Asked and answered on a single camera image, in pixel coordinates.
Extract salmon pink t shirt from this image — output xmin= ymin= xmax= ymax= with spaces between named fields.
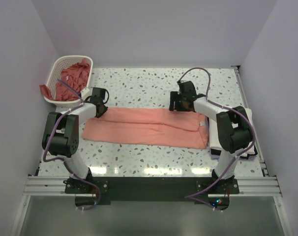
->
xmin=82 ymin=107 xmax=209 ymax=149

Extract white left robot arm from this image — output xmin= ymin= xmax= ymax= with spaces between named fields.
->
xmin=42 ymin=88 xmax=109 ymax=195

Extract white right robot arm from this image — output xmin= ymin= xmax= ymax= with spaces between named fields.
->
xmin=169 ymin=81 xmax=256 ymax=197

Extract dark red t shirt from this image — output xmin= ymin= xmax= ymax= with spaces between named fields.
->
xmin=39 ymin=58 xmax=90 ymax=102

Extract white perforated plastic basket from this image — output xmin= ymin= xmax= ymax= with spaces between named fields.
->
xmin=43 ymin=55 xmax=94 ymax=108

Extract white folded t shirt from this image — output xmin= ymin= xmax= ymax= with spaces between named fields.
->
xmin=207 ymin=107 xmax=254 ymax=156

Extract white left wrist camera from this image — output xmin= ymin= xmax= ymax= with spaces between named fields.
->
xmin=81 ymin=88 xmax=92 ymax=99

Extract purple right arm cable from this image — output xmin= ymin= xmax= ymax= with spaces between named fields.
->
xmin=176 ymin=67 xmax=257 ymax=158

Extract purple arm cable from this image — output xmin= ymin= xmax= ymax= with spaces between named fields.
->
xmin=42 ymin=78 xmax=102 ymax=205
xmin=176 ymin=67 xmax=257 ymax=158

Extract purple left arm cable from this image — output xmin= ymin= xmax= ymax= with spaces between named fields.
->
xmin=42 ymin=78 xmax=102 ymax=205

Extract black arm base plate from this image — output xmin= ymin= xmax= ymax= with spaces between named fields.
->
xmin=66 ymin=177 xmax=240 ymax=209

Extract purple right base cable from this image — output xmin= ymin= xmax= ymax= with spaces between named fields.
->
xmin=184 ymin=169 xmax=228 ymax=205

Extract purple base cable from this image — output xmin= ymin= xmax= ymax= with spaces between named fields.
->
xmin=76 ymin=196 xmax=100 ymax=211
xmin=184 ymin=169 xmax=228 ymax=205

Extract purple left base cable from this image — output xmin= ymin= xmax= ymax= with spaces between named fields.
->
xmin=76 ymin=196 xmax=100 ymax=211

